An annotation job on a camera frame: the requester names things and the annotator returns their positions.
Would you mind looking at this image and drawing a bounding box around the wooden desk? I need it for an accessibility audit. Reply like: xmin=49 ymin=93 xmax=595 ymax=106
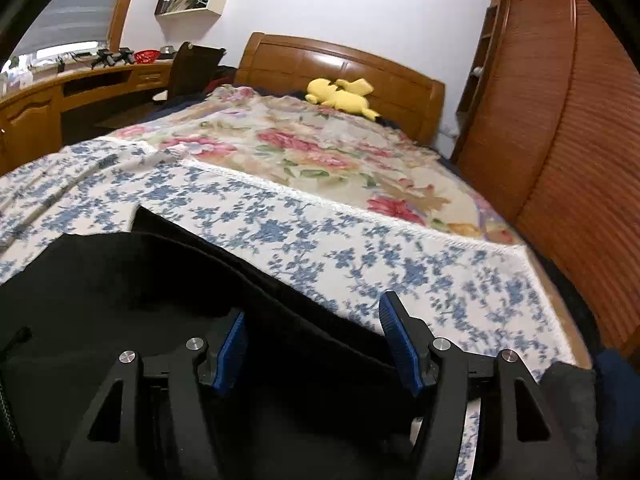
xmin=0 ymin=57 xmax=176 ymax=176

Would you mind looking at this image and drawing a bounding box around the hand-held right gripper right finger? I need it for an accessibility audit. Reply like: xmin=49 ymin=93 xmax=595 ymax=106
xmin=378 ymin=290 xmax=568 ymax=480

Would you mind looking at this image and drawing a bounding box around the dark grey cloth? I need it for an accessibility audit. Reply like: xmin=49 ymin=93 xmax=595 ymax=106
xmin=540 ymin=362 xmax=598 ymax=480

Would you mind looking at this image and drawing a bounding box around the dark chair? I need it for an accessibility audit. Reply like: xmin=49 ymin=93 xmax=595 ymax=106
xmin=152 ymin=41 xmax=226 ymax=102

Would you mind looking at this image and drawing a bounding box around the blue cloth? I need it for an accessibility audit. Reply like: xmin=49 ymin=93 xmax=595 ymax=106
xmin=595 ymin=347 xmax=640 ymax=480

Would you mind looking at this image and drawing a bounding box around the wooden slatted wardrobe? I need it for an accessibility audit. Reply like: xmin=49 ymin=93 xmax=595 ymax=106
xmin=452 ymin=0 xmax=640 ymax=351

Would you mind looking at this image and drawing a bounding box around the wooden headboard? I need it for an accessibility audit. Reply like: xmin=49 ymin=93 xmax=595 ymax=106
xmin=234 ymin=32 xmax=446 ymax=148

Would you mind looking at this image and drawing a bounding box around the blue floral bed sheet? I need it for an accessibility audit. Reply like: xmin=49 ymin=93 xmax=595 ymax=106
xmin=0 ymin=137 xmax=593 ymax=480

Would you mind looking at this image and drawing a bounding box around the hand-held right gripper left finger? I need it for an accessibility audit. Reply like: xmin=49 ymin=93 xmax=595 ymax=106
xmin=60 ymin=310 xmax=248 ymax=480

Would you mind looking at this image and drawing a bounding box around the black tripod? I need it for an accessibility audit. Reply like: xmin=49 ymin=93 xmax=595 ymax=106
xmin=90 ymin=47 xmax=135 ymax=70

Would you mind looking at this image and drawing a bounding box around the yellow plush toy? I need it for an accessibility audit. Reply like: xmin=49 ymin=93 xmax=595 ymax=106
xmin=306 ymin=77 xmax=381 ymax=122

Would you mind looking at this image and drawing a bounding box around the red floral blanket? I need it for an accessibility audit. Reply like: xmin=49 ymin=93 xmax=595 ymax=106
xmin=102 ymin=85 xmax=526 ymax=246

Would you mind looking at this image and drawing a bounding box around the black coat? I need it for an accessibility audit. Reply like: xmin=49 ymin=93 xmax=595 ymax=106
xmin=0 ymin=206 xmax=436 ymax=480

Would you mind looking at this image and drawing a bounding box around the grey window blind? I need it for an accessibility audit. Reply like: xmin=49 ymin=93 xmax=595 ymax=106
xmin=10 ymin=0 xmax=131 ymax=58

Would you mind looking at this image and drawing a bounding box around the wooden window frame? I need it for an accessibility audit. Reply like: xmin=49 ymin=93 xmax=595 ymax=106
xmin=107 ymin=0 xmax=148 ymax=53

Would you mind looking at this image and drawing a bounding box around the narrow wooden shelf column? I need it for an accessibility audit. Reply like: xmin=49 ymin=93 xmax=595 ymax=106
xmin=456 ymin=5 xmax=501 ymax=126

